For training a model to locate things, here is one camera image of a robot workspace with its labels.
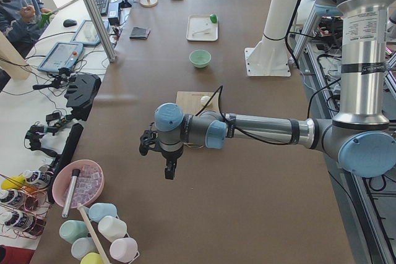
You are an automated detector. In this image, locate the yellow cup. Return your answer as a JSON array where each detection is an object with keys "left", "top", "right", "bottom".
[{"left": 80, "top": 252, "right": 103, "bottom": 264}]

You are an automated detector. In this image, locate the white ceramic spoon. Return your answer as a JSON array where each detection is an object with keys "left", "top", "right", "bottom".
[{"left": 192, "top": 28, "right": 212, "bottom": 36}]

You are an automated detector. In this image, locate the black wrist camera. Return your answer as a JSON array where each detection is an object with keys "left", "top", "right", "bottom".
[{"left": 139, "top": 130, "right": 161, "bottom": 156}]

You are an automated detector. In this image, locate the mint green cup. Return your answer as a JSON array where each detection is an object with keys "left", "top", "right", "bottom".
[{"left": 59, "top": 220, "right": 88, "bottom": 244}]

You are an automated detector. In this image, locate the blue teach pendant near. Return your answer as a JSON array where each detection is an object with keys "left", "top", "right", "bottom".
[{"left": 37, "top": 42, "right": 84, "bottom": 73}]

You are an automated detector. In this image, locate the metal cylinder tool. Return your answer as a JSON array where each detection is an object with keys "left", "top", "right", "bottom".
[{"left": 61, "top": 169, "right": 80, "bottom": 219}]

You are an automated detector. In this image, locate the light green bowl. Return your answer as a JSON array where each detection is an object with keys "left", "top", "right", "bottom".
[{"left": 189, "top": 49, "right": 212, "bottom": 68}]

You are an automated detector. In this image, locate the white steamed bun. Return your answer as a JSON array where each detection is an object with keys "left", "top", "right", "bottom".
[{"left": 200, "top": 95, "right": 210, "bottom": 106}]

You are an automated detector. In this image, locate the copper wire bottle rack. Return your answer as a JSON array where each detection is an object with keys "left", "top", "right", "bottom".
[{"left": 1, "top": 169, "right": 51, "bottom": 239}]

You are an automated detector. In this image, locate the wooden rack handle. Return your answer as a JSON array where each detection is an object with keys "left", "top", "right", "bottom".
[{"left": 77, "top": 203, "right": 110, "bottom": 264}]

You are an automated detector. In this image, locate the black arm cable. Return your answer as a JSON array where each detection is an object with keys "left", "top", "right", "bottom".
[{"left": 194, "top": 85, "right": 299, "bottom": 145}]

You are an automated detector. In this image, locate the seated person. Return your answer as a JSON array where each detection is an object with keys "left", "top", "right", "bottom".
[{"left": 1, "top": 0, "right": 50, "bottom": 57}]

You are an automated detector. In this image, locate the cream plastic tray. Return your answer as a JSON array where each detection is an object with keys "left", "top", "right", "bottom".
[{"left": 186, "top": 15, "right": 218, "bottom": 42}]

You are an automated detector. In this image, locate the white camera pole base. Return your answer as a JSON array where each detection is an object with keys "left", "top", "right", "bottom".
[{"left": 244, "top": 0, "right": 298, "bottom": 77}]

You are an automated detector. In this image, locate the aluminium frame post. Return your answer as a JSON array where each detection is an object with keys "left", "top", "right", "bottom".
[{"left": 83, "top": 0, "right": 116, "bottom": 62}]

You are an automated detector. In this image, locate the blue teach pendant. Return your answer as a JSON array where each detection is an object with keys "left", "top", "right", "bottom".
[
  {"left": 71, "top": 20, "right": 100, "bottom": 47},
  {"left": 37, "top": 42, "right": 84, "bottom": 73}
]

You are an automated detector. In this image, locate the pink cup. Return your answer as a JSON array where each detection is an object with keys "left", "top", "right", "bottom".
[{"left": 110, "top": 237, "right": 139, "bottom": 263}]

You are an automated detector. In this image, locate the light blue cup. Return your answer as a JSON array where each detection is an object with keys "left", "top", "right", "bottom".
[{"left": 88, "top": 203, "right": 118, "bottom": 223}]

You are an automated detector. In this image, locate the pink bowl with ice cubes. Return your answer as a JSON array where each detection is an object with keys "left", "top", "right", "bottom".
[{"left": 52, "top": 160, "right": 105, "bottom": 208}]

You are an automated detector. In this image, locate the blue teach pendant far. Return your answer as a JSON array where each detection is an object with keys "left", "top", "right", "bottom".
[{"left": 71, "top": 20, "right": 100, "bottom": 47}]

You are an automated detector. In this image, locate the bamboo cutting board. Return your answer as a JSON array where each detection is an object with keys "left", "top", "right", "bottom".
[{"left": 176, "top": 91, "right": 219, "bottom": 114}]

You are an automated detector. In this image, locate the black computer mouse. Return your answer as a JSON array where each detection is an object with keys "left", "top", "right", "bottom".
[{"left": 63, "top": 19, "right": 77, "bottom": 28}]

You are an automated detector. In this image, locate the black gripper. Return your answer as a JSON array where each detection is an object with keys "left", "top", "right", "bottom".
[{"left": 160, "top": 141, "right": 183, "bottom": 179}]

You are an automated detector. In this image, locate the grey folded cloth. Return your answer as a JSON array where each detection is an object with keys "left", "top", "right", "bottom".
[{"left": 129, "top": 27, "right": 151, "bottom": 40}]

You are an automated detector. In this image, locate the pale blue grey cup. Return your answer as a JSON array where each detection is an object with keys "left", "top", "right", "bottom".
[{"left": 71, "top": 237, "right": 97, "bottom": 260}]

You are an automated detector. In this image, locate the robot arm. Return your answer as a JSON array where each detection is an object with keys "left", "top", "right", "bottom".
[{"left": 140, "top": 0, "right": 395, "bottom": 179}]

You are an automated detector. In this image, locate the white cup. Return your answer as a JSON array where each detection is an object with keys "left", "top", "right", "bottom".
[{"left": 98, "top": 216, "right": 127, "bottom": 242}]

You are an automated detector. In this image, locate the black bar device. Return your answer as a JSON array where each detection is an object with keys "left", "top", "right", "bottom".
[{"left": 47, "top": 123, "right": 84, "bottom": 204}]

